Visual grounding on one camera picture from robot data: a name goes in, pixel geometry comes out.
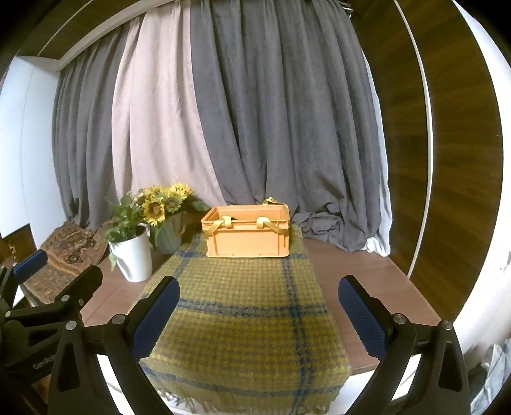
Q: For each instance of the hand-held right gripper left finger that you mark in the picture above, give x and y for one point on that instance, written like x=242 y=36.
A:
x=155 y=321

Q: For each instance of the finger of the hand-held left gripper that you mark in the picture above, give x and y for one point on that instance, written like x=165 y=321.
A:
x=30 y=262
x=76 y=289

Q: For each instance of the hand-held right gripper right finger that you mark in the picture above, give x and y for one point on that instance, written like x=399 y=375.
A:
x=363 y=323

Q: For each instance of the orange plastic basket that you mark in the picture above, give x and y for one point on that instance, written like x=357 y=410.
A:
x=247 y=239

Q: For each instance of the white flower pot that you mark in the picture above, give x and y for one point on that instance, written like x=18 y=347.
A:
x=133 y=255

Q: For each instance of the white curtain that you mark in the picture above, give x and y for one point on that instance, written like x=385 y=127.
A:
x=379 y=243

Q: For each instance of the green leafy plant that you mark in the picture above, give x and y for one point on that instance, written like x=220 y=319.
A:
x=123 y=223

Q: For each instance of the yellow plaid blanket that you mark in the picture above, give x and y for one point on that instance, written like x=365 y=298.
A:
x=239 y=319

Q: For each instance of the green vase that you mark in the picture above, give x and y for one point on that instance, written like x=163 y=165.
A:
x=167 y=237

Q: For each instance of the sunflower bouquet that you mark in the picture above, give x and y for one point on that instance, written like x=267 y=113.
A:
x=153 y=209

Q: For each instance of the grey crumpled cloth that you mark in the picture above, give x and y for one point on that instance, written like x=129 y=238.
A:
x=491 y=375

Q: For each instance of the pink curtain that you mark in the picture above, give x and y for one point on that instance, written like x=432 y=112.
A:
x=159 y=119

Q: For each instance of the grey curtain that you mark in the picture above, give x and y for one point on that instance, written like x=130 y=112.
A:
x=279 y=119

